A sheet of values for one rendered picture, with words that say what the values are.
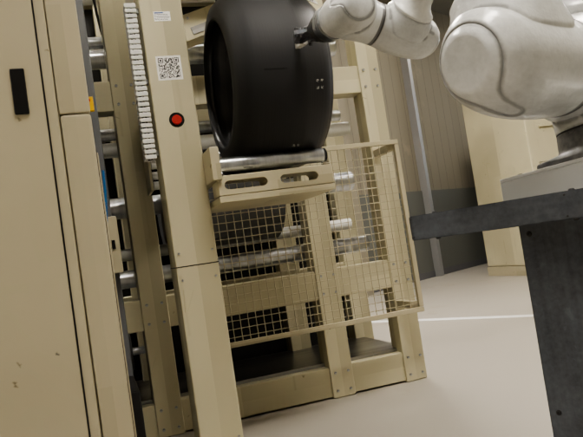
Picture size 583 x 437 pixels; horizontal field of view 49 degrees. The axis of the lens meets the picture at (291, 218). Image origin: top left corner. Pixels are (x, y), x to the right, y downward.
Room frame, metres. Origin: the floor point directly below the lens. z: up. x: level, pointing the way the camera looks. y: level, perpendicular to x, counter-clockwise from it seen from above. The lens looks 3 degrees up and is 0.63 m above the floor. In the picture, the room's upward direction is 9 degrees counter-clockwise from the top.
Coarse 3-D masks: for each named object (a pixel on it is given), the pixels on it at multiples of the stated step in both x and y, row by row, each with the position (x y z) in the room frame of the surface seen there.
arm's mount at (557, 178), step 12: (540, 168) 1.01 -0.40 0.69; (552, 168) 1.00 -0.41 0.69; (564, 168) 0.98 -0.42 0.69; (576, 168) 0.97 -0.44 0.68; (504, 180) 1.05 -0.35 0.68; (516, 180) 1.04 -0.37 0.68; (528, 180) 1.02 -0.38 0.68; (540, 180) 1.01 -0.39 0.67; (552, 180) 1.00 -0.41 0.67; (564, 180) 0.99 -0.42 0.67; (576, 180) 0.97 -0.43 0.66; (504, 192) 1.05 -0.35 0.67; (516, 192) 1.04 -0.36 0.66; (528, 192) 1.02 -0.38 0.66; (540, 192) 1.01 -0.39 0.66; (552, 192) 1.00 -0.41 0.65
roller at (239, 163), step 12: (240, 156) 1.91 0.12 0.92; (252, 156) 1.92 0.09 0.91; (264, 156) 1.92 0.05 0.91; (276, 156) 1.93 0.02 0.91; (288, 156) 1.94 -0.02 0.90; (300, 156) 1.96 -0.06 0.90; (312, 156) 1.97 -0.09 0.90; (324, 156) 1.98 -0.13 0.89; (228, 168) 1.89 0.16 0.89; (240, 168) 1.91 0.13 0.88; (252, 168) 1.92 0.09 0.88
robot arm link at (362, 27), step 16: (336, 0) 1.43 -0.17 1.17; (352, 0) 1.40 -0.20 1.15; (368, 0) 1.41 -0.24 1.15; (320, 16) 1.51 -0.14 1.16; (336, 16) 1.44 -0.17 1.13; (352, 16) 1.41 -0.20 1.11; (368, 16) 1.42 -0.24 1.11; (384, 16) 1.48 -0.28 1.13; (336, 32) 1.49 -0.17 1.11; (352, 32) 1.47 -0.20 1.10; (368, 32) 1.48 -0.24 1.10
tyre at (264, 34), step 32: (224, 0) 1.92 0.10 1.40; (256, 0) 1.87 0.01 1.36; (288, 0) 1.90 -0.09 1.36; (224, 32) 1.88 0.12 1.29; (256, 32) 1.81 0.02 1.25; (288, 32) 1.83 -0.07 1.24; (224, 64) 2.30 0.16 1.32; (256, 64) 1.80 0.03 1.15; (288, 64) 1.82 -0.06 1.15; (320, 64) 1.86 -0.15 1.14; (224, 96) 2.33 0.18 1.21; (256, 96) 1.82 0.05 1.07; (288, 96) 1.84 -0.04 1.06; (320, 96) 1.88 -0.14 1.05; (224, 128) 2.30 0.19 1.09; (256, 128) 1.87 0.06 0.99; (288, 128) 1.90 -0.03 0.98; (320, 128) 1.94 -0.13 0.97
